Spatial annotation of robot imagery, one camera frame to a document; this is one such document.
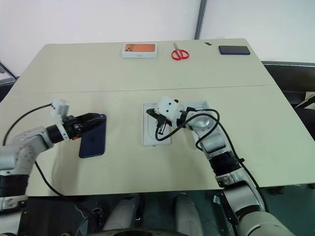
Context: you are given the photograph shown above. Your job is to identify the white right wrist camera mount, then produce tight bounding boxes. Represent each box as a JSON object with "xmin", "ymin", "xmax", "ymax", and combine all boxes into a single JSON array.
[{"xmin": 156, "ymin": 96, "xmax": 184, "ymax": 126}]

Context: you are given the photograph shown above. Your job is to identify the grey metal post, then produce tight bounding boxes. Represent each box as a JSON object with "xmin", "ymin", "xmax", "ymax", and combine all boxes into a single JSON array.
[{"xmin": 193, "ymin": 0, "xmax": 208, "ymax": 40}]

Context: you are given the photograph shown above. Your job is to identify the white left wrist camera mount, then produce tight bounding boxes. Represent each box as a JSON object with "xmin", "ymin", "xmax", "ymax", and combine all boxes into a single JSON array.
[{"xmin": 50, "ymin": 98, "xmax": 72, "ymax": 126}]

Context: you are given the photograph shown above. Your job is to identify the grey rounded shape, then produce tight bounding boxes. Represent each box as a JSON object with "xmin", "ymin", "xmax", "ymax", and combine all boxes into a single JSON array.
[
  {"xmin": 173, "ymin": 192, "xmax": 204, "ymax": 236},
  {"xmin": 102, "ymin": 193, "xmax": 141, "ymax": 232}
]

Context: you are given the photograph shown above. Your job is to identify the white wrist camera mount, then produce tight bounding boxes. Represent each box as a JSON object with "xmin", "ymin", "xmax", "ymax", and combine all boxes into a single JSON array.
[
  {"xmin": 50, "ymin": 98, "xmax": 72, "ymax": 126},
  {"xmin": 156, "ymin": 96, "xmax": 184, "ymax": 126}
]

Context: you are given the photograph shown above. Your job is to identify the dark blue smartphone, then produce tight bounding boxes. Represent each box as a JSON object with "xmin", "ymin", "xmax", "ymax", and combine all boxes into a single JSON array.
[{"xmin": 78, "ymin": 114, "xmax": 107, "ymax": 159}]

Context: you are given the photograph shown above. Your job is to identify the red handled scissors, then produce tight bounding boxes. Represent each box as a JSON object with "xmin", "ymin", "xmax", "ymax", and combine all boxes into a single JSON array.
[{"xmin": 171, "ymin": 42, "xmax": 190, "ymax": 61}]

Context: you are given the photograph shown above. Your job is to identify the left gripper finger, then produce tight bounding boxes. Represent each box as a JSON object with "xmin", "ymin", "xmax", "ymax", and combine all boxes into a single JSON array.
[
  {"xmin": 78, "ymin": 113, "xmax": 107, "ymax": 125},
  {"xmin": 80, "ymin": 119, "xmax": 105, "ymax": 139}
]

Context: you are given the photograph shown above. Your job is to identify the grey side shelf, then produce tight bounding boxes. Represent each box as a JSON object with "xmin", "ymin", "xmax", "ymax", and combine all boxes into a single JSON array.
[{"xmin": 0, "ymin": 58, "xmax": 21, "ymax": 86}]

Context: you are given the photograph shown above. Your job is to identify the white phone box base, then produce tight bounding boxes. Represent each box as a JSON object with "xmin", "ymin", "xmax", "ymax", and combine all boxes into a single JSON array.
[{"xmin": 142, "ymin": 102, "xmax": 173, "ymax": 148}]

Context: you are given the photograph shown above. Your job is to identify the orange printed phone box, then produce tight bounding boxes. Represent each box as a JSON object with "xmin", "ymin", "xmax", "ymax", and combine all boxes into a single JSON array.
[{"xmin": 122, "ymin": 43, "xmax": 158, "ymax": 59}]

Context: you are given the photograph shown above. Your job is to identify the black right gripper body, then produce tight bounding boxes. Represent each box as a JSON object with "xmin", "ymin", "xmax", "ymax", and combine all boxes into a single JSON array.
[{"xmin": 153, "ymin": 112, "xmax": 173, "ymax": 127}]

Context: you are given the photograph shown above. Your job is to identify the dark phone with blue rim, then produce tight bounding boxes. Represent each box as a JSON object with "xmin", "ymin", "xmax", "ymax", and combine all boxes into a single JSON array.
[{"xmin": 218, "ymin": 45, "xmax": 251, "ymax": 56}]

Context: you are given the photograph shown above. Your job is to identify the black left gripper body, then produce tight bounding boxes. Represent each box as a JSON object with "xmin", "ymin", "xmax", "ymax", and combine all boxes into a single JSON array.
[{"xmin": 61, "ymin": 114, "xmax": 84, "ymax": 142}]

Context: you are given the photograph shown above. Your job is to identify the white phone box lid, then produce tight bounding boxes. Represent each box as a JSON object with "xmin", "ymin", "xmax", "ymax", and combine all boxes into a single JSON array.
[{"xmin": 182, "ymin": 99, "xmax": 210, "ymax": 114}]

